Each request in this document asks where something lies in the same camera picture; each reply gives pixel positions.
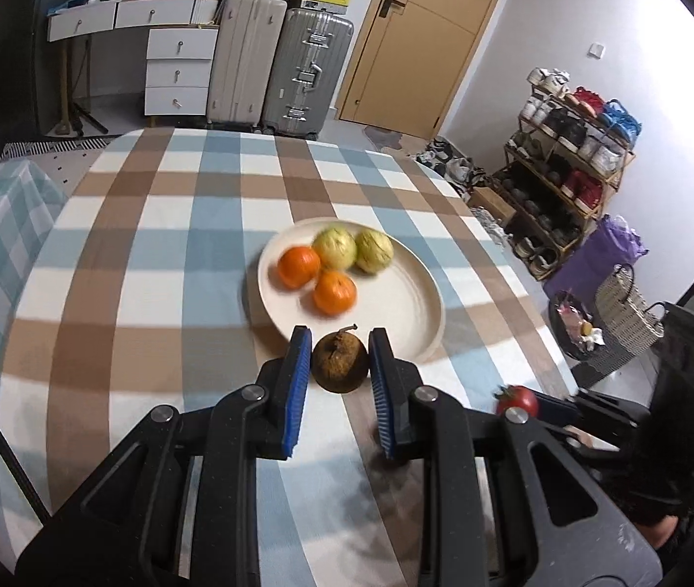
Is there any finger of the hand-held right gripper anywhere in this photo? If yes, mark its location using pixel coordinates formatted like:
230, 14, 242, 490
533, 391, 652, 432
567, 440, 657, 490

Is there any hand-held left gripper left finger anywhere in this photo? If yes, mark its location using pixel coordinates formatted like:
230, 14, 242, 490
13, 325, 314, 587

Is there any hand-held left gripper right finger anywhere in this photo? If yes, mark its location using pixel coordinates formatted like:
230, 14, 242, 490
368, 327, 666, 587

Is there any brown pear with stem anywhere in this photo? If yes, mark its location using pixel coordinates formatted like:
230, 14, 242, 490
311, 324, 368, 391

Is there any red tomato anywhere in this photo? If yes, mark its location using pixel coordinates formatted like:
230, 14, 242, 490
494, 384, 540, 420

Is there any large cream plate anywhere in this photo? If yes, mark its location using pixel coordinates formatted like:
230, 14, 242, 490
257, 218, 447, 363

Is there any orange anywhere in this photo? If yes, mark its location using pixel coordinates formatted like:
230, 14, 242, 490
277, 246, 322, 290
313, 270, 358, 317

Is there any green guava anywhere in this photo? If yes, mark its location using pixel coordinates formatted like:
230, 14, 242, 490
354, 230, 395, 274

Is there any yellow guava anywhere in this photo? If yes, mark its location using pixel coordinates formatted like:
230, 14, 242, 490
313, 227, 358, 271

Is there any black bin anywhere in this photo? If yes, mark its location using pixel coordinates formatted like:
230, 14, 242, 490
547, 290, 608, 361

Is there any woven basket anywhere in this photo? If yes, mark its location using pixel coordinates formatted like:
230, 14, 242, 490
594, 263, 667, 353

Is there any purple bag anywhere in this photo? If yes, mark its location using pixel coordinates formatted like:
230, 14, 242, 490
543, 214, 649, 301

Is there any brown cardboard box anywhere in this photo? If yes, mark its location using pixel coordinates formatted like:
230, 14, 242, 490
467, 186, 517, 227

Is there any wooden shoe rack with shoes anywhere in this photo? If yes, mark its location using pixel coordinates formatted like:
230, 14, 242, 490
492, 66, 637, 271

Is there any pile of shoes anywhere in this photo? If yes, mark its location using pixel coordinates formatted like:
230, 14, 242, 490
414, 135, 490, 188

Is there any silver suitcase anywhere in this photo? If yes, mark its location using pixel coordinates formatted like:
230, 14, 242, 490
260, 6, 356, 139

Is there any beige suitcase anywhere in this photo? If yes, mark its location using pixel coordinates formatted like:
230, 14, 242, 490
206, 0, 290, 133

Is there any striped rug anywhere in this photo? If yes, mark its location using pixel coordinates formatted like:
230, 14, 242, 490
0, 137, 113, 164

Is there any wooden door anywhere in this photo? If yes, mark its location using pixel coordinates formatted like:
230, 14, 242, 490
337, 0, 520, 141

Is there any white desk with drawers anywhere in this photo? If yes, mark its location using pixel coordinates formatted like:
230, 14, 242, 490
47, 0, 223, 117

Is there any yellow and white shoe box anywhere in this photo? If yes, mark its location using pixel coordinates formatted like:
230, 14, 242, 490
293, 0, 348, 17

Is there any white wire rack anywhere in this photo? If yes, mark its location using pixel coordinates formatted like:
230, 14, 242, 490
472, 208, 510, 247

